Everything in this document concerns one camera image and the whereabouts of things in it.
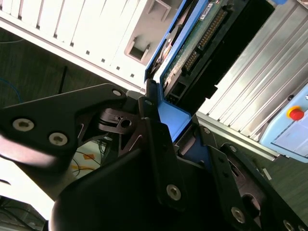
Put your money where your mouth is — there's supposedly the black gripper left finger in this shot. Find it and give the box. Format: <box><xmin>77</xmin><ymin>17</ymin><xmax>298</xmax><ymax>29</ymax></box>
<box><xmin>0</xmin><ymin>80</ymin><xmax>189</xmax><ymax>213</ymax></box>

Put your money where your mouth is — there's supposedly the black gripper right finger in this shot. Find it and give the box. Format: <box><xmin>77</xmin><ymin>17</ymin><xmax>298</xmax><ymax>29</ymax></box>
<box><xmin>192</xmin><ymin>115</ymin><xmax>308</xmax><ymax>231</ymax></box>

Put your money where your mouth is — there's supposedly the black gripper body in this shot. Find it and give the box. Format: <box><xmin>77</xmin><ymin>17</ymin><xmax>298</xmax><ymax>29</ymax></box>
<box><xmin>49</xmin><ymin>146</ymin><xmax>231</xmax><ymax>231</ymax></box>

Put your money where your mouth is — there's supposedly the hard disk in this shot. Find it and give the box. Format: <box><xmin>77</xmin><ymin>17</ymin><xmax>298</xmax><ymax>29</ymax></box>
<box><xmin>143</xmin><ymin>0</ymin><xmax>288</xmax><ymax>169</ymax></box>

